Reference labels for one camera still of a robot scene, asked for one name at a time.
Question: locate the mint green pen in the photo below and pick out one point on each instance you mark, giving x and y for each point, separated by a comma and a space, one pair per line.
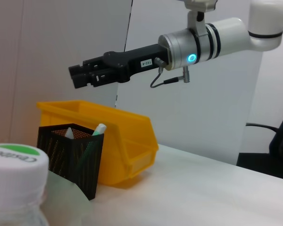
99, 129

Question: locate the grey glitter marker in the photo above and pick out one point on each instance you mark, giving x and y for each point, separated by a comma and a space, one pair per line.
69, 133

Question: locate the yellow plastic bin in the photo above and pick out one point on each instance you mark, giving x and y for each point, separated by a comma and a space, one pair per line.
136, 141

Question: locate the black mesh pen holder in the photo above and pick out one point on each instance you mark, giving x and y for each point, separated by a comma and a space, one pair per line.
61, 155

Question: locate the black office chair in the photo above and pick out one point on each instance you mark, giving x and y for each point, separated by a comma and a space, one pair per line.
280, 146

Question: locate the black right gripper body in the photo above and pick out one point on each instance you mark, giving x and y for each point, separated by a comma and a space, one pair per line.
136, 61

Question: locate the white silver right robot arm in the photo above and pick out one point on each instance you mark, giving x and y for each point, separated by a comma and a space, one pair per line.
231, 35

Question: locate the green glass fruit plate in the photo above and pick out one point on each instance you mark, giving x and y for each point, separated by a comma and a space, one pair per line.
66, 202

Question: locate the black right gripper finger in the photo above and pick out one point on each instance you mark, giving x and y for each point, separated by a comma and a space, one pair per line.
76, 69
82, 81

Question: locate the clear water bottle green label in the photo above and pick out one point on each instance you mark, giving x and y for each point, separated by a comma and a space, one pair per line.
14, 169

